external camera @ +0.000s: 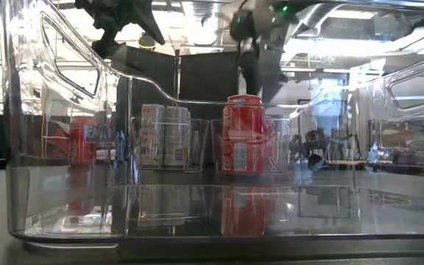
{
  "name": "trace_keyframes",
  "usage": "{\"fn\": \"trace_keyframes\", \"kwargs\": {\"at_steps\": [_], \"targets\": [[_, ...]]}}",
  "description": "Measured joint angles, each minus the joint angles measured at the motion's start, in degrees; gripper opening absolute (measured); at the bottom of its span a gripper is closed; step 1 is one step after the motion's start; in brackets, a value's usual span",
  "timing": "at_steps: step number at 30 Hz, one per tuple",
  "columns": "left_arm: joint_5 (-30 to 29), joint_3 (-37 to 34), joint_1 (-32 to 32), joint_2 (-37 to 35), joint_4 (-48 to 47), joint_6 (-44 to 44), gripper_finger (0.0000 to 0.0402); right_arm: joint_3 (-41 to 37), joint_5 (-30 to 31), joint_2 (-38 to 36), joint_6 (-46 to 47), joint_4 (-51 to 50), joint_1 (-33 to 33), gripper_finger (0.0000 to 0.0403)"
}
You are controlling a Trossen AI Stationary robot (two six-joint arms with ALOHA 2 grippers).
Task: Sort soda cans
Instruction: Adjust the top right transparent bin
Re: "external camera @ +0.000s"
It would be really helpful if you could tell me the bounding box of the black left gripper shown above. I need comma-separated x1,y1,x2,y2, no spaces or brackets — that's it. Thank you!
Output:
74,0,166,60

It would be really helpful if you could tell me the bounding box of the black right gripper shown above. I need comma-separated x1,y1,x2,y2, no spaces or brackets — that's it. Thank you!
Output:
230,0,290,103

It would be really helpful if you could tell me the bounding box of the red Fanta soda can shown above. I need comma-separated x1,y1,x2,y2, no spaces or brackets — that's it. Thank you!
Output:
68,116,112,166
221,94,266,176

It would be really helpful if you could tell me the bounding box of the white Celsius drink can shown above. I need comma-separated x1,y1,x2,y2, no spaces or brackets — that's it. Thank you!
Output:
140,104,167,169
163,105,192,167

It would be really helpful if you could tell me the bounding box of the black folding screen panel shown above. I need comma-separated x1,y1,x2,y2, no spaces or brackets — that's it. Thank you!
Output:
110,43,241,166

